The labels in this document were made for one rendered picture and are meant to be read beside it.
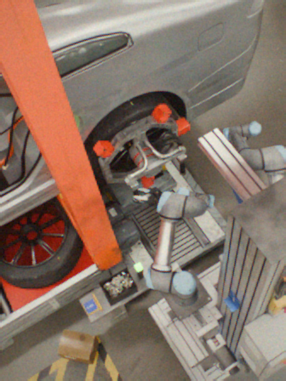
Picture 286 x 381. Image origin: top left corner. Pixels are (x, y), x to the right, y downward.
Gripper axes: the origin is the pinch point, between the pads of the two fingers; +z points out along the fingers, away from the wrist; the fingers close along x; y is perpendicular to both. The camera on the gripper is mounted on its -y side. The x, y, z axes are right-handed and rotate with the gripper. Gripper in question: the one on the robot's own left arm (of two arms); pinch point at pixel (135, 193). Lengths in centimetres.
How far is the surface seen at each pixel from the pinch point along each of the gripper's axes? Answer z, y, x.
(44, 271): 51, 33, -52
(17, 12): 7, -188, -38
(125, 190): 21, 60, 29
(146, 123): -1.0, -28.8, 32.8
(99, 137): 25.0, -27.2, 19.0
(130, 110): 9, -35, 36
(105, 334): 11, 83, -72
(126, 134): 9.8, -26.1, 24.5
